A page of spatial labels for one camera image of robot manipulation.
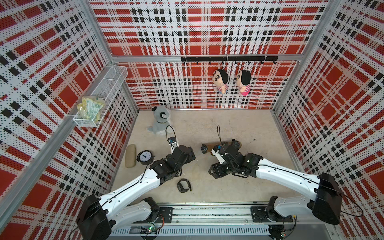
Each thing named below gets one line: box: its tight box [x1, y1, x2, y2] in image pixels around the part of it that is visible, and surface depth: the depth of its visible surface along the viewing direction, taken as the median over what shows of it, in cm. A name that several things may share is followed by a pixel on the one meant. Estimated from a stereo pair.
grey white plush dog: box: [146, 106, 176, 136], surface depth 98 cm
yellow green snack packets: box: [77, 96, 106, 122], surface depth 64 cm
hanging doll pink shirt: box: [236, 70, 252, 96], surface depth 97 cm
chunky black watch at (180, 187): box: [176, 178, 192, 193], surface depth 82 cm
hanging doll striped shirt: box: [212, 69, 229, 95], surface depth 97 cm
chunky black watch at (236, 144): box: [231, 139, 242, 151], surface depth 92 cm
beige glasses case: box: [125, 144, 137, 168], surface depth 95 cm
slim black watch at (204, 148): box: [201, 144, 208, 154], surface depth 91 cm
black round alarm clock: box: [136, 150, 155, 166], surface depth 95 cm
